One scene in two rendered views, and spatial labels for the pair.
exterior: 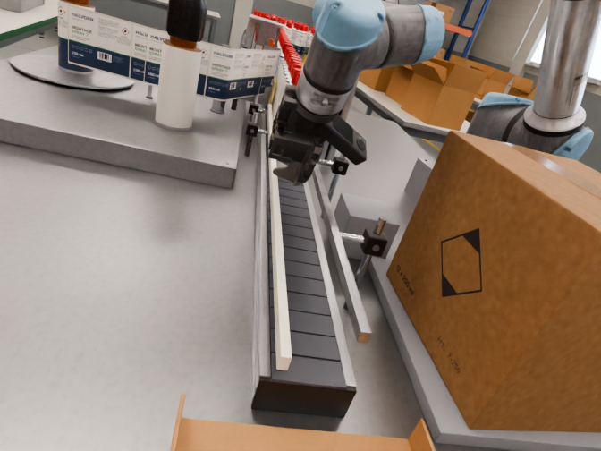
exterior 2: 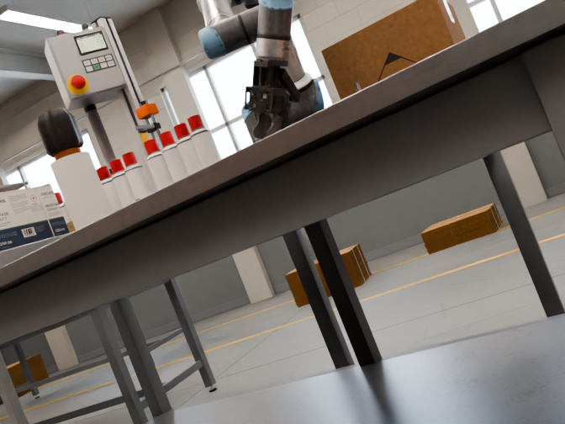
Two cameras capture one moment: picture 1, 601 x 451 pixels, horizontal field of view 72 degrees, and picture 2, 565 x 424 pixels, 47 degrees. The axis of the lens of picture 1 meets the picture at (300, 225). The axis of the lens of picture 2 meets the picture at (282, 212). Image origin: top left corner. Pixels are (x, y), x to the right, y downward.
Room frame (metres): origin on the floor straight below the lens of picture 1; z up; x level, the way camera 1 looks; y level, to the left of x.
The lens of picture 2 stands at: (-0.29, 1.16, 0.76)
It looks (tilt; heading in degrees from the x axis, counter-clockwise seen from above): 1 degrees up; 313
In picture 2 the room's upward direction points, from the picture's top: 22 degrees counter-clockwise
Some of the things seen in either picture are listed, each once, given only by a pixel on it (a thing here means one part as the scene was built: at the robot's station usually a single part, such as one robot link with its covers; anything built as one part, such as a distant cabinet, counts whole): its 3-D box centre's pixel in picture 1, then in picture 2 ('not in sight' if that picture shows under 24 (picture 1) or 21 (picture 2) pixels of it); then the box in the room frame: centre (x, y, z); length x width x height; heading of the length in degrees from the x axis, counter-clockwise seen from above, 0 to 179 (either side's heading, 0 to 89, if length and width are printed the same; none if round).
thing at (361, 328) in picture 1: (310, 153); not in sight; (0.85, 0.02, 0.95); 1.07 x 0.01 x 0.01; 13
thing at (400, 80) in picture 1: (419, 80); not in sight; (3.28, -0.53, 0.96); 0.53 x 0.45 x 0.37; 112
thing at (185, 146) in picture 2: not in sight; (194, 162); (0.94, 0.08, 0.98); 0.05 x 0.05 x 0.20
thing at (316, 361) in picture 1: (279, 147); not in sight; (1.12, 0.12, 0.86); 1.65 x 0.08 x 0.04; 13
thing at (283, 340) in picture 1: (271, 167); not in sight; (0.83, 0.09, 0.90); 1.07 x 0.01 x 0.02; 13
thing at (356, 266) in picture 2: not in sight; (329, 274); (3.68, -3.34, 0.16); 0.64 x 0.53 x 0.31; 25
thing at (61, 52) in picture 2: not in sight; (86, 68); (1.25, 0.06, 1.38); 0.17 x 0.10 x 0.19; 68
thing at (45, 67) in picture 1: (76, 72); not in sight; (1.16, 0.75, 0.89); 0.31 x 0.31 x 0.01
